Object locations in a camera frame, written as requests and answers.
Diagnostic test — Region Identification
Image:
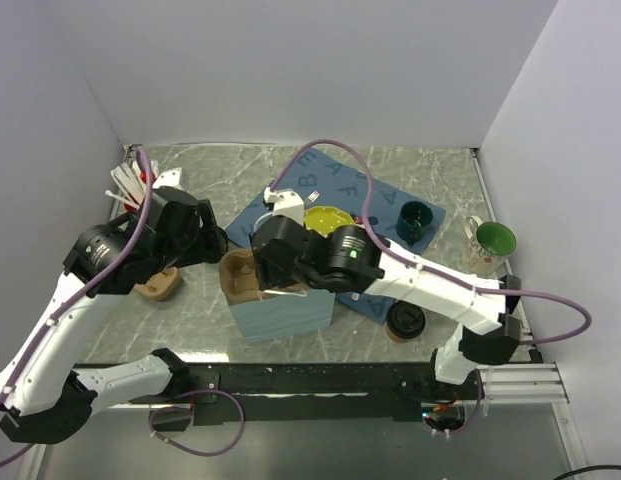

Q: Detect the black cup lid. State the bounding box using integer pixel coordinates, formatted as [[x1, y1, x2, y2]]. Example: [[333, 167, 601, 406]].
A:
[[386, 301, 426, 332]]

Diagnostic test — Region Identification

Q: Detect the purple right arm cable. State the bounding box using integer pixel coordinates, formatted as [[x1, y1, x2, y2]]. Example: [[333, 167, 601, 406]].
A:
[[268, 139, 591, 346]]

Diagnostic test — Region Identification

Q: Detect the brown pulp cup carrier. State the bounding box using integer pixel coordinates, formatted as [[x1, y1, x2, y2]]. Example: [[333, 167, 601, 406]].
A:
[[134, 267, 181, 302], [219, 248, 308, 306]]

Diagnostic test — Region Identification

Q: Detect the dark green mug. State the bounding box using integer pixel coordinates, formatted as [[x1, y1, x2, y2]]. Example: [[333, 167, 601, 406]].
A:
[[395, 201, 434, 245]]

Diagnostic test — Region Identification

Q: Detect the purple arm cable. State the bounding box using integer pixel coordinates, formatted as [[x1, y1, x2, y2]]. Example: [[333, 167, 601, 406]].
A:
[[0, 147, 156, 466], [268, 139, 591, 346]]

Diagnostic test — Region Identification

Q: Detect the brown paper cup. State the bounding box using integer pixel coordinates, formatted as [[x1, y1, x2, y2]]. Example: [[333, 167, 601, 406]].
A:
[[385, 323, 424, 343]]

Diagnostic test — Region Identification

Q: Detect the silver fork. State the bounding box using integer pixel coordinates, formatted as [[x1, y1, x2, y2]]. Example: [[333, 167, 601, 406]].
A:
[[304, 191, 319, 206]]

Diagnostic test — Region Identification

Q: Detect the blue letter print cloth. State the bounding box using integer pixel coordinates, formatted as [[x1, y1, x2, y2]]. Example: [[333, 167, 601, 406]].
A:
[[229, 149, 446, 325]]

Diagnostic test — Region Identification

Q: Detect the blue white paper bag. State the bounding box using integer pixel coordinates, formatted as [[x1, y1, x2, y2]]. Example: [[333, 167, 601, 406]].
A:
[[229, 212, 336, 344]]

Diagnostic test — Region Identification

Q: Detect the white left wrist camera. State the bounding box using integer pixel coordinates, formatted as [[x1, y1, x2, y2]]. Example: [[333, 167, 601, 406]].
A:
[[153, 167, 188, 191]]

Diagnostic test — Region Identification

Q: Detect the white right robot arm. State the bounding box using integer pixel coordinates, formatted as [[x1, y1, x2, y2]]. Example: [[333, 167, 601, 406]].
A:
[[250, 215, 522, 399]]

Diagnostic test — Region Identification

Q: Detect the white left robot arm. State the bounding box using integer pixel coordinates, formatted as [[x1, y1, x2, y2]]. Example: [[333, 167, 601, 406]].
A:
[[0, 187, 228, 445]]

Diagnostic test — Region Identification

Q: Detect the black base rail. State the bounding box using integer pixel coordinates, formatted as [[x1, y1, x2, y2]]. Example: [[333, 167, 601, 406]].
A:
[[72, 359, 491, 426]]

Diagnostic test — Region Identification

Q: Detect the floral cream mug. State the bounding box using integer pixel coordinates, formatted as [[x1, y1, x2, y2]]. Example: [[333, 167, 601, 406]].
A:
[[463, 216, 517, 276]]

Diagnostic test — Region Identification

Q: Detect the stack of black lids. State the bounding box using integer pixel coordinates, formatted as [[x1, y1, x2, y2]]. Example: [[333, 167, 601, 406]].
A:
[[213, 226, 228, 256]]

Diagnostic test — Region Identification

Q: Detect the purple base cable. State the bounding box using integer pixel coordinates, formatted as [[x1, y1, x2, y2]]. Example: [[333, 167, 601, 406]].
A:
[[148, 389, 246, 456]]

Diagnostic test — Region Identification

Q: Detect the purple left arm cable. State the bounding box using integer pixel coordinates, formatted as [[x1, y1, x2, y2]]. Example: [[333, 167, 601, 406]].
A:
[[0, 147, 156, 466]]

